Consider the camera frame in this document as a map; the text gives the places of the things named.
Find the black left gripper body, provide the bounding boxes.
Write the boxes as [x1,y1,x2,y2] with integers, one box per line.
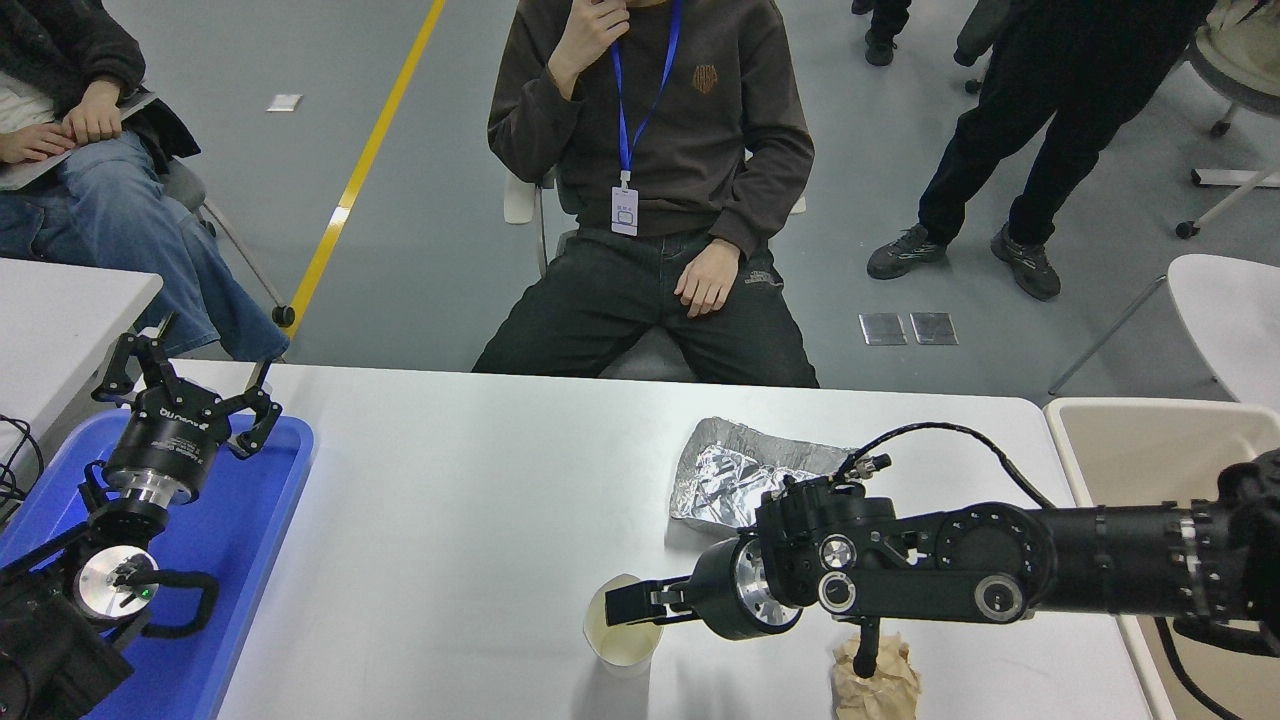
[103,385,234,498]

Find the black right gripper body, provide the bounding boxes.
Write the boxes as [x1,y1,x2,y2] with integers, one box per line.
[686,537,802,643]

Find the cream paper cup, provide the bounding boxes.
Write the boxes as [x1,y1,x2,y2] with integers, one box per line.
[583,574,666,679]

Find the silver foil tray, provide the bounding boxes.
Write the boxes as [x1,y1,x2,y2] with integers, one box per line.
[668,417,861,533]

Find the tan paper ball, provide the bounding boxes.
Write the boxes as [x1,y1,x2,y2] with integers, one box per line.
[830,632,923,720]

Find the person's right hand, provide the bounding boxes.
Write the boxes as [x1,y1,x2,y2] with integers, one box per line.
[0,122,77,166]
[547,0,632,101]

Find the person's left hand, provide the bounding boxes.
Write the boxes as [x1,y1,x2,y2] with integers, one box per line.
[62,78,126,144]
[673,238,743,319]

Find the white side table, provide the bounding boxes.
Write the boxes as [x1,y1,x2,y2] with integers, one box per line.
[0,257,164,471]

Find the blue plastic tray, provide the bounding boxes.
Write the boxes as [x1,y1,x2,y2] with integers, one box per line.
[0,408,316,720]

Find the person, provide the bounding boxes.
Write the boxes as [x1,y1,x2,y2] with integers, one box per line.
[867,0,1216,303]
[0,0,291,363]
[470,0,821,389]
[850,0,913,68]

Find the grey laptop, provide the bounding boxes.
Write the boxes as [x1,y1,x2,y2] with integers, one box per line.
[0,92,159,191]

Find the white and grey chair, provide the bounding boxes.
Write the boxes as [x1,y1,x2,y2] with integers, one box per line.
[503,150,809,383]

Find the large pale bin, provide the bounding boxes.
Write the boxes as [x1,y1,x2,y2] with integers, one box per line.
[1043,397,1280,720]

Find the white round-edged chair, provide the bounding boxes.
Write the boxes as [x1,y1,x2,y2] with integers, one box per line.
[1048,253,1280,411]

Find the black cables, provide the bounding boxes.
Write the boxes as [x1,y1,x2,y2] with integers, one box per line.
[0,415,46,526]

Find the blue lanyard with badge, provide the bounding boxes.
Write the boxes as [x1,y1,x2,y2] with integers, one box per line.
[609,0,683,238]

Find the white frame with caster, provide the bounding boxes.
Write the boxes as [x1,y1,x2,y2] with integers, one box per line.
[1177,160,1280,241]

